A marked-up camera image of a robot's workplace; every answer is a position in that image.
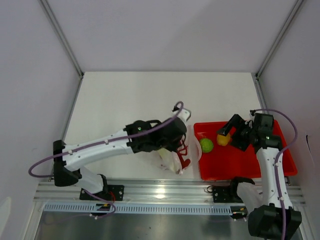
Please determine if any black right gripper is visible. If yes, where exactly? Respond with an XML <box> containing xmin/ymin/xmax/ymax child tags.
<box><xmin>215</xmin><ymin>114</ymin><xmax>257</xmax><ymax>152</ymax></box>

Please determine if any yellow lemon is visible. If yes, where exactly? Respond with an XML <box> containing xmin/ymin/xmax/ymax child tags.
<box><xmin>216</xmin><ymin>133</ymin><xmax>231</xmax><ymax>147</ymax></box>

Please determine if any clear zip top bag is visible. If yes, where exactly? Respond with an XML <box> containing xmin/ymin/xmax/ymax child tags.
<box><xmin>155</xmin><ymin>125</ymin><xmax>202</xmax><ymax>175</ymax></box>

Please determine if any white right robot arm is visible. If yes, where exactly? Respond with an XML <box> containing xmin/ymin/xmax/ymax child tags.
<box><xmin>217</xmin><ymin>110</ymin><xmax>302</xmax><ymax>240</ymax></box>

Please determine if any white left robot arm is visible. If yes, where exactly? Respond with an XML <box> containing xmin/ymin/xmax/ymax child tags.
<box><xmin>53</xmin><ymin>109</ymin><xmax>191</xmax><ymax>200</ymax></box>

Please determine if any green bumpy custard apple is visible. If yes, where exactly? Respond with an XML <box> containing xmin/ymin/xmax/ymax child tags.
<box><xmin>199</xmin><ymin>138</ymin><xmax>214</xmax><ymax>153</ymax></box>

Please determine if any red plastic tray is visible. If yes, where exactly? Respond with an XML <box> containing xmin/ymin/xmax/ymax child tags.
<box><xmin>193</xmin><ymin>119</ymin><xmax>298</xmax><ymax>181</ymax></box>

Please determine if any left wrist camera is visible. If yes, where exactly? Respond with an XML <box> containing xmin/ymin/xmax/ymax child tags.
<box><xmin>172</xmin><ymin>106</ymin><xmax>192</xmax><ymax>124</ymax></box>

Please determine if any right aluminium corner post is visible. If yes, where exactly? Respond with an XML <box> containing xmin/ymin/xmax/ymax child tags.
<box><xmin>254</xmin><ymin>0</ymin><xmax>307</xmax><ymax>78</ymax></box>

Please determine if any aluminium corner post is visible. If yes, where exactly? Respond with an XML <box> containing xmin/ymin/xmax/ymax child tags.
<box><xmin>254</xmin><ymin>0</ymin><xmax>307</xmax><ymax>78</ymax></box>
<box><xmin>37</xmin><ymin>0</ymin><xmax>85</xmax><ymax>78</ymax></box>

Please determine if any aluminium rail frame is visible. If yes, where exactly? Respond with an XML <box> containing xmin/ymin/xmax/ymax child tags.
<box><xmin>33</xmin><ymin>177</ymin><xmax>306</xmax><ymax>206</ymax></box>

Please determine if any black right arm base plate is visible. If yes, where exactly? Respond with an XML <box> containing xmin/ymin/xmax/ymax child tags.
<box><xmin>206</xmin><ymin>185</ymin><xmax>243</xmax><ymax>203</ymax></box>

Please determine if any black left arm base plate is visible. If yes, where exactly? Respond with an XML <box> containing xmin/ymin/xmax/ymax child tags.
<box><xmin>79</xmin><ymin>184</ymin><xmax>125</xmax><ymax>201</ymax></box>

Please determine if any white slotted cable duct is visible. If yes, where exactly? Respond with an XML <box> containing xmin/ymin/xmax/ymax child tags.
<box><xmin>43</xmin><ymin>202</ymin><xmax>233</xmax><ymax>216</ymax></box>

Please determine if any left aluminium corner post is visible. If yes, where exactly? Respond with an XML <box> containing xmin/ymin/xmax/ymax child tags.
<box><xmin>37</xmin><ymin>0</ymin><xmax>85</xmax><ymax>78</ymax></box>

